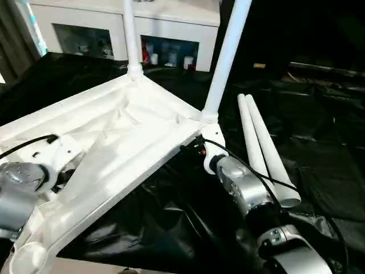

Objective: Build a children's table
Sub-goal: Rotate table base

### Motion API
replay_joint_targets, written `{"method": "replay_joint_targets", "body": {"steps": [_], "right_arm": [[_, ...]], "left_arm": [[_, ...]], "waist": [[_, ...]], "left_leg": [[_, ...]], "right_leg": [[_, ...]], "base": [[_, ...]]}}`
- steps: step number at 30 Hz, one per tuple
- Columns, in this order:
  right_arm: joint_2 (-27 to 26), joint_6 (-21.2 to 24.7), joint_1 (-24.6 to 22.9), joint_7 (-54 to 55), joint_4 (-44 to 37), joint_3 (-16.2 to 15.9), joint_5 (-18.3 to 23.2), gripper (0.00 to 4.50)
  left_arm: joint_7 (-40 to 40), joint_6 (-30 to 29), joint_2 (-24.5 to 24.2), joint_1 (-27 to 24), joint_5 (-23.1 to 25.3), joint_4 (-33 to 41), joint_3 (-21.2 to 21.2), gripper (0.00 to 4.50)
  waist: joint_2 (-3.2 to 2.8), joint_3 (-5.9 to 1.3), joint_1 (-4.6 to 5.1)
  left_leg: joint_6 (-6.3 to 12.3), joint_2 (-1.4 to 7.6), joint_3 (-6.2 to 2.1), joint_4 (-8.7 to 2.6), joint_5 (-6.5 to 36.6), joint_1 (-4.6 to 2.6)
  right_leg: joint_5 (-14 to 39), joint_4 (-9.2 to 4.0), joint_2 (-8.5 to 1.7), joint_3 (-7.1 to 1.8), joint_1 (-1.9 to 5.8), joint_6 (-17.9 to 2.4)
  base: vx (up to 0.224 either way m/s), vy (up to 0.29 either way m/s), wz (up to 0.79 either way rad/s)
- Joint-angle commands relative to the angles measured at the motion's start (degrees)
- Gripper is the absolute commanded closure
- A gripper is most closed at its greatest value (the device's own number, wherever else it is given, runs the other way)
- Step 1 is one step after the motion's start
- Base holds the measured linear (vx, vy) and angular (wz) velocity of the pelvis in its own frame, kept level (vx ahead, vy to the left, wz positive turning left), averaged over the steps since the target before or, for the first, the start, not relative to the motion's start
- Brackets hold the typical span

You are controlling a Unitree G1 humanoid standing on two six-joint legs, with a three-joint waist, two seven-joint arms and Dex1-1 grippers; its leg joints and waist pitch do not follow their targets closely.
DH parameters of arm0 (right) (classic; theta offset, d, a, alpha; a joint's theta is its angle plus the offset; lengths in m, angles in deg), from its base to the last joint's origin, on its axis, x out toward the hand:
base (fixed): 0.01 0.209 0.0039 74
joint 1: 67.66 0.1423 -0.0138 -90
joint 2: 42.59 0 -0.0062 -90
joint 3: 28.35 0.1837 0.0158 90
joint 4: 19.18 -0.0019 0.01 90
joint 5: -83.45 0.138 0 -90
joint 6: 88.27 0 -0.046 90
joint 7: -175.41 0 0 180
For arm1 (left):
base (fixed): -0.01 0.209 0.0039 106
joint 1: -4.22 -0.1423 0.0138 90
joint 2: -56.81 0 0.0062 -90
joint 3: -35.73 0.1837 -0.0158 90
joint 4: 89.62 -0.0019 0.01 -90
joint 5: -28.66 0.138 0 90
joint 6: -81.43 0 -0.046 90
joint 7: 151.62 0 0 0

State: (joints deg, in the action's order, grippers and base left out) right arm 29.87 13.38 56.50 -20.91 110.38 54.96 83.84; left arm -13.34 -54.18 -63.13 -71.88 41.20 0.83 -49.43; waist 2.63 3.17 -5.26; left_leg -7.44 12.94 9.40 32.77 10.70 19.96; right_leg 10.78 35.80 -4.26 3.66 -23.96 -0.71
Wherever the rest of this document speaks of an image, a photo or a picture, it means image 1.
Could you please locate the yellow label sticker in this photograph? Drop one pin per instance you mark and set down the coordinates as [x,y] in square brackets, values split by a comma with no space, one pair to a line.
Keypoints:
[259,65]

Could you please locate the black plastic mat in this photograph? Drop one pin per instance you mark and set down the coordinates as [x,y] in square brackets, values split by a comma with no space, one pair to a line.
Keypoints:
[313,128]

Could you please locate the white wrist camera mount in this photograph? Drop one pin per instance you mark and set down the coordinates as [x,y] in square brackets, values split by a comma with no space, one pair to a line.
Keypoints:
[212,140]
[60,151]

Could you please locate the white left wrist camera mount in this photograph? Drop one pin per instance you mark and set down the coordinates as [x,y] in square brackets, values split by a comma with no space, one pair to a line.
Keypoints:
[60,151]

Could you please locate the white printed figurine mug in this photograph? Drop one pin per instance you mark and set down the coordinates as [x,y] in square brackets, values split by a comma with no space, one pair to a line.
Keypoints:
[107,50]
[80,50]

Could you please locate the white printed cup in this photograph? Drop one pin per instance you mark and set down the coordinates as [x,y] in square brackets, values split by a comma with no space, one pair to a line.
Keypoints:
[171,60]

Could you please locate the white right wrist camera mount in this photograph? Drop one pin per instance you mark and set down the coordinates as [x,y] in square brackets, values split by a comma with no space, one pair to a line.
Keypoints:
[212,140]

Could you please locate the white plastic table top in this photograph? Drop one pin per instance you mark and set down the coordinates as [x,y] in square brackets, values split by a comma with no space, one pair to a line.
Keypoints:
[114,142]

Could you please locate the white glass-door cabinet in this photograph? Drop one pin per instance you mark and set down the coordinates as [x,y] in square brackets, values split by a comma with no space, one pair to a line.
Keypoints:
[94,14]

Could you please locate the white plastic table leg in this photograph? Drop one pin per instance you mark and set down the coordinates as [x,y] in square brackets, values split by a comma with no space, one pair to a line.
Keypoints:
[131,37]
[225,62]
[271,148]
[252,137]

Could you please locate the black flat monitor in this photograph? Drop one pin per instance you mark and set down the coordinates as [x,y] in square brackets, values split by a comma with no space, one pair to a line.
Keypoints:
[328,70]

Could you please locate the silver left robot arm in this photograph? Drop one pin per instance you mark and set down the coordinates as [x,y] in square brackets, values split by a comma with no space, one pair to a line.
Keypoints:
[17,182]

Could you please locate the small white jar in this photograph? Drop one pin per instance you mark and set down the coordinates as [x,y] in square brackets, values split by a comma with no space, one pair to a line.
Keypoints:
[154,59]

